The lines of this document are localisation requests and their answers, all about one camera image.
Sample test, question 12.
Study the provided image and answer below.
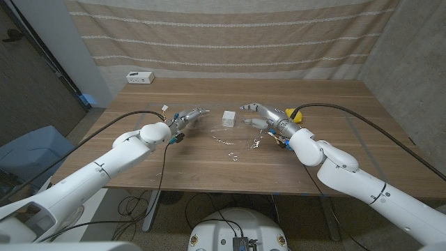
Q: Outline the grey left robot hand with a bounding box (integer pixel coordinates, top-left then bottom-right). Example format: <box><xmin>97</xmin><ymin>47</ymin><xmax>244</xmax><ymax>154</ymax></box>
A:
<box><xmin>166</xmin><ymin>107</ymin><xmax>210</xmax><ymax>132</ymax></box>

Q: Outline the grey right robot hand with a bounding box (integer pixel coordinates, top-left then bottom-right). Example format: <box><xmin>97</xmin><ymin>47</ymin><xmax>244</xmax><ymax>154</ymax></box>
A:
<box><xmin>239</xmin><ymin>102</ymin><xmax>302</xmax><ymax>139</ymax></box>

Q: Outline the small white box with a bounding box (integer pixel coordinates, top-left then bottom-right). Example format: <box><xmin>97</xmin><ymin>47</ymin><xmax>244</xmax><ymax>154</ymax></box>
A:
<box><xmin>222</xmin><ymin>110</ymin><xmax>237</xmax><ymax>128</ymax></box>

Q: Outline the clear cellophane sheet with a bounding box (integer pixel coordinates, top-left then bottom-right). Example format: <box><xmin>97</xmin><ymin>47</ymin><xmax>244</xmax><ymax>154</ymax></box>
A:
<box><xmin>205</xmin><ymin>114</ymin><xmax>271</xmax><ymax>163</ymax></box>

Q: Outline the yellow lemon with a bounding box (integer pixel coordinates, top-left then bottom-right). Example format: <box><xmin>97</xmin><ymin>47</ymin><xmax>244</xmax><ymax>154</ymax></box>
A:
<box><xmin>284</xmin><ymin>107</ymin><xmax>303</xmax><ymax>124</ymax></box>

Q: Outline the white power strip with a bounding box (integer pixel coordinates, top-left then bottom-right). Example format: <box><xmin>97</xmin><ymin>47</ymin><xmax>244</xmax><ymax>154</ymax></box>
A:
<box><xmin>125</xmin><ymin>71</ymin><xmax>155</xmax><ymax>85</ymax></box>

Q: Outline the black round floor device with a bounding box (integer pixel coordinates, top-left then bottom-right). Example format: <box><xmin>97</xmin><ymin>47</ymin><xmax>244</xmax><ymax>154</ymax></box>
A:
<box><xmin>160</xmin><ymin>190</ymin><xmax>185</xmax><ymax>206</ymax></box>

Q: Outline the beige striped backdrop cloth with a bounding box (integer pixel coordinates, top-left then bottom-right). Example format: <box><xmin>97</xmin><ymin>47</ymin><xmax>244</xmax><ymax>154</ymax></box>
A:
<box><xmin>63</xmin><ymin>0</ymin><xmax>401</xmax><ymax>98</ymax></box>

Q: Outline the blue tape patch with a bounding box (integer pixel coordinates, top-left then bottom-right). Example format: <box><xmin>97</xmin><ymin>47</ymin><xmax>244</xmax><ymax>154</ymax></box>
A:
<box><xmin>80</xmin><ymin>93</ymin><xmax>98</xmax><ymax>107</ymax></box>

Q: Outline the grey metal table leg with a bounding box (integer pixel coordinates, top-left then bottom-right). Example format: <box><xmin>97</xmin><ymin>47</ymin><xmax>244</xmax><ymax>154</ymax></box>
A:
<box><xmin>141</xmin><ymin>190</ymin><xmax>162</xmax><ymax>233</ymax></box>
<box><xmin>318</xmin><ymin>195</ymin><xmax>341</xmax><ymax>242</ymax></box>

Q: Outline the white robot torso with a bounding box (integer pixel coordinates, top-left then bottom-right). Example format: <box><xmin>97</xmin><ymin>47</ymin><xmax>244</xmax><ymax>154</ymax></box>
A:
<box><xmin>187</xmin><ymin>207</ymin><xmax>289</xmax><ymax>251</ymax></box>

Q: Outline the grey torso connector module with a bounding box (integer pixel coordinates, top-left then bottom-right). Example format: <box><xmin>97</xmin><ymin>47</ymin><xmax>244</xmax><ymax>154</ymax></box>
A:
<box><xmin>232</xmin><ymin>236</ymin><xmax>259</xmax><ymax>251</ymax></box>

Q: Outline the blue grey storage bin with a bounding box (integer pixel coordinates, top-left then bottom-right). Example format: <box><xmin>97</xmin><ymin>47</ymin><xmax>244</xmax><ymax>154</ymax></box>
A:
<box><xmin>0</xmin><ymin>125</ymin><xmax>76</xmax><ymax>189</ymax></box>

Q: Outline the dark wooden door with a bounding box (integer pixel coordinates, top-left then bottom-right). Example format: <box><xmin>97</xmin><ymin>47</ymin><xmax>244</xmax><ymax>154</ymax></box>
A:
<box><xmin>0</xmin><ymin>10</ymin><xmax>88</xmax><ymax>147</ymax></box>

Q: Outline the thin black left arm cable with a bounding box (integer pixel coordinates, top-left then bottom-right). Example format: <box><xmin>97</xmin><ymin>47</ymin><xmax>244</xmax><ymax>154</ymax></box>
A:
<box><xmin>37</xmin><ymin>142</ymin><xmax>171</xmax><ymax>243</ymax></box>

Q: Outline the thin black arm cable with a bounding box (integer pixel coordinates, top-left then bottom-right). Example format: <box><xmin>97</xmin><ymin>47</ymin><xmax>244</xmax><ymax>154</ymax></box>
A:
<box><xmin>302</xmin><ymin>164</ymin><xmax>372</xmax><ymax>251</ymax></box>
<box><xmin>37</xmin><ymin>142</ymin><xmax>171</xmax><ymax>243</ymax></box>

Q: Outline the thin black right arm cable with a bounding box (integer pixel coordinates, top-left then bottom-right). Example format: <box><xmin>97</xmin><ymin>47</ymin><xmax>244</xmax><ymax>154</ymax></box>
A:
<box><xmin>302</xmin><ymin>164</ymin><xmax>372</xmax><ymax>251</ymax></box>

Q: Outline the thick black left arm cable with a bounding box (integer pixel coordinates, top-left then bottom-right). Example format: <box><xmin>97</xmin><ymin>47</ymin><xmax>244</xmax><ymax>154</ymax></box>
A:
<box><xmin>0</xmin><ymin>110</ymin><xmax>167</xmax><ymax>206</ymax></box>

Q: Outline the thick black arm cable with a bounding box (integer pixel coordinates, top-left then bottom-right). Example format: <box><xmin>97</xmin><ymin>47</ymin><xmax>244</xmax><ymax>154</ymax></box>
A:
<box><xmin>291</xmin><ymin>102</ymin><xmax>446</xmax><ymax>182</ymax></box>
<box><xmin>0</xmin><ymin>110</ymin><xmax>167</xmax><ymax>206</ymax></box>

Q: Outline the black floor cable bundle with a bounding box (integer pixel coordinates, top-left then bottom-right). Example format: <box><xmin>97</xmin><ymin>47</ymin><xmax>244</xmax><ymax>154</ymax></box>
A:
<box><xmin>116</xmin><ymin>195</ymin><xmax>164</xmax><ymax>241</ymax></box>

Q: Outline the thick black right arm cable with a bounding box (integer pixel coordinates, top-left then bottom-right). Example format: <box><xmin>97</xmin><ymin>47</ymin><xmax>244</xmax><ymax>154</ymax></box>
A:
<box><xmin>291</xmin><ymin>102</ymin><xmax>446</xmax><ymax>182</ymax></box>

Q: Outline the black torso cable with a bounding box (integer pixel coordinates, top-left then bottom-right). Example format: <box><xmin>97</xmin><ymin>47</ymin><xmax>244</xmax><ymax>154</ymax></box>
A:
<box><xmin>184</xmin><ymin>192</ymin><xmax>245</xmax><ymax>240</ymax></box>

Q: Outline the black door frame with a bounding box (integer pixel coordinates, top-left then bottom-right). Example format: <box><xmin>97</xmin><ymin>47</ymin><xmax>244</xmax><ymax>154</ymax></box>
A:
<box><xmin>0</xmin><ymin>0</ymin><xmax>92</xmax><ymax>112</ymax></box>

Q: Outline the black door handle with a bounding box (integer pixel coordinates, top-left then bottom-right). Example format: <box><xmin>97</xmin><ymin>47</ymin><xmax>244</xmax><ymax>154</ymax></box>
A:
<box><xmin>1</xmin><ymin>28</ymin><xmax>25</xmax><ymax>43</ymax></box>

